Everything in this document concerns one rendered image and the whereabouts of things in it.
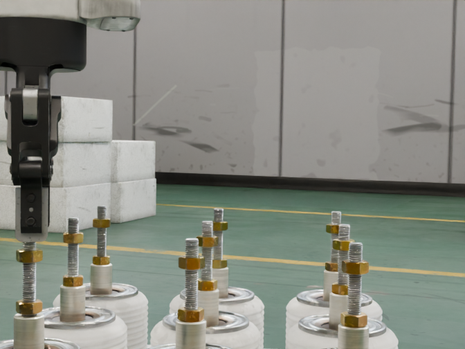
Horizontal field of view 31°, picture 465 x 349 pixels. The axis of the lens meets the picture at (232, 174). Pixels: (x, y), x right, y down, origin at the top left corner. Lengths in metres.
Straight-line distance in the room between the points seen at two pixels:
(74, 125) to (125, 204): 0.53
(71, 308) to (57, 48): 0.25
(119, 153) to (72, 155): 0.36
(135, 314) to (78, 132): 2.63
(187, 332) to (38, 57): 0.22
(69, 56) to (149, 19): 5.94
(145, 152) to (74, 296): 3.23
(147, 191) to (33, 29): 3.39
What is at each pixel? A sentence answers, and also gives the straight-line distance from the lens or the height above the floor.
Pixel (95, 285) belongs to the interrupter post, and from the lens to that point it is 0.86.
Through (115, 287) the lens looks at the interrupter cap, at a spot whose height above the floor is 0.25.
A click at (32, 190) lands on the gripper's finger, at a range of 0.58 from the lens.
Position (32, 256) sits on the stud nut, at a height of 0.33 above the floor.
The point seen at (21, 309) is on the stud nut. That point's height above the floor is 0.29.
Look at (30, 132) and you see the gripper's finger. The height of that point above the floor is 0.42.
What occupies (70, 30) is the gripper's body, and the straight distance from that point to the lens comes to 0.60.
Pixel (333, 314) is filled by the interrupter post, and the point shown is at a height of 0.26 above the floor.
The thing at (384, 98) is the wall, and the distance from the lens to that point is 5.88.
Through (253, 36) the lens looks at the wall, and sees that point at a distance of 6.18.
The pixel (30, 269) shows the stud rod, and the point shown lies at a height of 0.32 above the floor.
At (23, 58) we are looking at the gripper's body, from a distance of 0.59.
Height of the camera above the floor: 0.42
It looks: 3 degrees down
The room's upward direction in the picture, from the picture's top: 1 degrees clockwise
